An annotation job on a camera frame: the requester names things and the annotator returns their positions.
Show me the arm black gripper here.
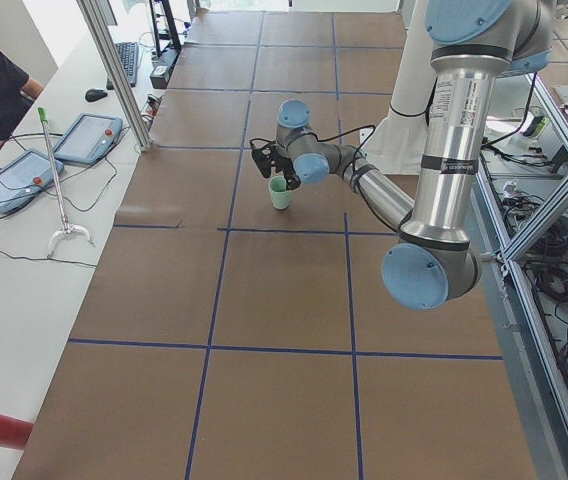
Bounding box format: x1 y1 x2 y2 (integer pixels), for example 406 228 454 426
272 147 301 190

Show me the green cup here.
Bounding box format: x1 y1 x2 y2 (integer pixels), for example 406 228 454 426
269 188 291 210
268 176 288 196

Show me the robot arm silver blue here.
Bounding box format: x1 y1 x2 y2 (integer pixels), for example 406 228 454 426
272 1 556 310

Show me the teach pendant nearer pillar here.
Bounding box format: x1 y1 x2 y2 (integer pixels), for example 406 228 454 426
53 113 123 166

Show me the black keyboard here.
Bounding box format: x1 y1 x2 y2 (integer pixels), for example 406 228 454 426
115 42 139 87

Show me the black computer mouse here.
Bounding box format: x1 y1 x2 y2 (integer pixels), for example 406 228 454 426
84 88 108 103

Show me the teach pendant farther from pillar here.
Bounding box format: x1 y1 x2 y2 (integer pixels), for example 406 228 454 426
0 149 53 214

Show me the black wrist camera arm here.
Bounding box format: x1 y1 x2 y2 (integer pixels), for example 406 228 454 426
249 138 275 179

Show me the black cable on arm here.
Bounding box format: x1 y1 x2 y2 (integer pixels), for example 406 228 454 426
308 124 378 151

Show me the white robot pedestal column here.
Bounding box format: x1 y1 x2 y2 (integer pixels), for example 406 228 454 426
363 0 435 175

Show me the reacher grabber tool green handle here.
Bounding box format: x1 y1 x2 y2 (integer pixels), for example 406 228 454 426
37 107 95 260

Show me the aluminium frame pillar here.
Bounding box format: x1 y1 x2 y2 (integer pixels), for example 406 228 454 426
76 0 152 152

